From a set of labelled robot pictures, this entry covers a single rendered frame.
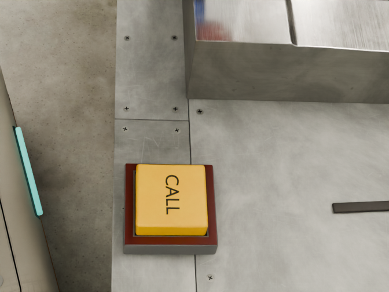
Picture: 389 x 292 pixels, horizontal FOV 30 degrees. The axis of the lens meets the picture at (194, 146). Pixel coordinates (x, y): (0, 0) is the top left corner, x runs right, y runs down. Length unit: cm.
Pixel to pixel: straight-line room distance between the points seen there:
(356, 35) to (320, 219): 17
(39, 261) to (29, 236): 5
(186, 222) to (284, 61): 18
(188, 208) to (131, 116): 13
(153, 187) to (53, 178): 97
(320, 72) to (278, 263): 19
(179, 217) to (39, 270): 62
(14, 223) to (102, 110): 52
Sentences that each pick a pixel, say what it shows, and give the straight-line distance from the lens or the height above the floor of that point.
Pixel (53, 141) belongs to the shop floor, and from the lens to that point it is 163.
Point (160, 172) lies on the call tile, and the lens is 63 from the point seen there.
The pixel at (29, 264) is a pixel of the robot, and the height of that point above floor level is 28.
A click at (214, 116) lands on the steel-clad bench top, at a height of 80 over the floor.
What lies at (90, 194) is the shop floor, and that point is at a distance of 156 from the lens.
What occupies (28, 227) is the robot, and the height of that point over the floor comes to 27.
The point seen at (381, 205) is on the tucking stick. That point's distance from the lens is 69.
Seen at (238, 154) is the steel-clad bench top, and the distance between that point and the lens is 69.
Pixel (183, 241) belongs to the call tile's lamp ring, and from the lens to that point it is 62.
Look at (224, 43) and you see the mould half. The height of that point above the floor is 89.
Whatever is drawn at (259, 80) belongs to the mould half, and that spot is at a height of 83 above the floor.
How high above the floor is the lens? 138
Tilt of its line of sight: 58 degrees down
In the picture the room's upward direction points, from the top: 11 degrees clockwise
